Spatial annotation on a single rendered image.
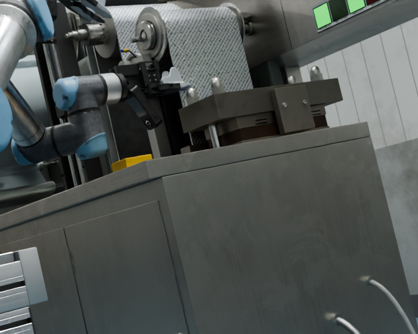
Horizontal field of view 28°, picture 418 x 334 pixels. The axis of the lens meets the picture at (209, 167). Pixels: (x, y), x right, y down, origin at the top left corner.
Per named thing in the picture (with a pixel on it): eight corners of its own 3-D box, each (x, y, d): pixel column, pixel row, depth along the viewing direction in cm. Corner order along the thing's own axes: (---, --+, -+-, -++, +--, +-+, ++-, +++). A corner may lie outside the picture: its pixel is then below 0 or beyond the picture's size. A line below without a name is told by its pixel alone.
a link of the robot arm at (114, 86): (110, 101, 195) (95, 109, 202) (127, 99, 198) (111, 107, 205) (103, 70, 196) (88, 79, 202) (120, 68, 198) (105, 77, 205)
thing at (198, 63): (184, 115, 211) (168, 45, 212) (256, 105, 224) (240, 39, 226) (185, 115, 211) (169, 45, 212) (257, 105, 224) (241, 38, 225)
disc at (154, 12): (142, 70, 222) (130, 16, 223) (144, 70, 223) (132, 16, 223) (170, 55, 210) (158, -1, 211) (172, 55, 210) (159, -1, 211)
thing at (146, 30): (154, 42, 212) (141, 55, 218) (160, 42, 213) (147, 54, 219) (145, 16, 213) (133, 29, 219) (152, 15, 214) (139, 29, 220)
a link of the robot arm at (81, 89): (55, 117, 195) (47, 82, 196) (96, 112, 201) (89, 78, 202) (69, 109, 189) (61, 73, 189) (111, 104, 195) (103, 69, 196)
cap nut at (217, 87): (208, 98, 198) (204, 79, 198) (221, 97, 200) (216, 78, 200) (217, 94, 195) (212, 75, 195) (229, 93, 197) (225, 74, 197)
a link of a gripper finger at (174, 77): (192, 63, 211) (160, 67, 206) (197, 86, 210) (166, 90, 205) (185, 67, 213) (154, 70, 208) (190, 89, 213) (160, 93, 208)
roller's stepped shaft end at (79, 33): (64, 43, 232) (62, 32, 233) (83, 42, 236) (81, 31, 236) (69, 40, 230) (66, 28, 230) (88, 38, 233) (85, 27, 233)
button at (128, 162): (113, 173, 189) (110, 164, 189) (139, 169, 193) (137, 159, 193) (127, 168, 183) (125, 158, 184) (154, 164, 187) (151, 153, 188)
